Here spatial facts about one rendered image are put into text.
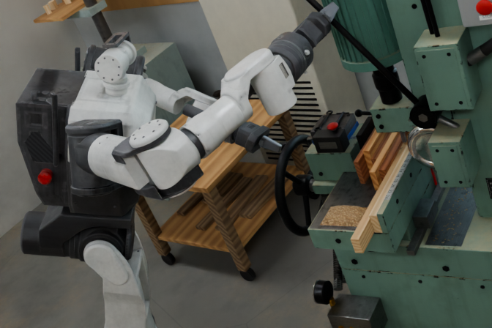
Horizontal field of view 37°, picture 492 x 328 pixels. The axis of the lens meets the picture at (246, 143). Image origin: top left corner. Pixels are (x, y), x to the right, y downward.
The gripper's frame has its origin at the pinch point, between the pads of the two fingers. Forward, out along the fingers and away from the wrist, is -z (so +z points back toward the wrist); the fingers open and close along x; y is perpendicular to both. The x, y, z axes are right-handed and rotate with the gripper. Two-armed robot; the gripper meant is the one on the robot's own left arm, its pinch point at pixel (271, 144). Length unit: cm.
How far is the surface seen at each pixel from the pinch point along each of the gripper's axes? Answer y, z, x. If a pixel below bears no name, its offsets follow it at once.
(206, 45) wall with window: -38, 98, -173
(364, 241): 6, -38, 41
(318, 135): 13.5, -14.7, 13.2
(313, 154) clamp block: 7.8, -14.9, 12.0
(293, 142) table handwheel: 5.0, -6.9, 3.4
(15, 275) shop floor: -166, 134, -85
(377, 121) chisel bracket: 23.9, -27.9, 15.4
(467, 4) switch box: 62, -39, 44
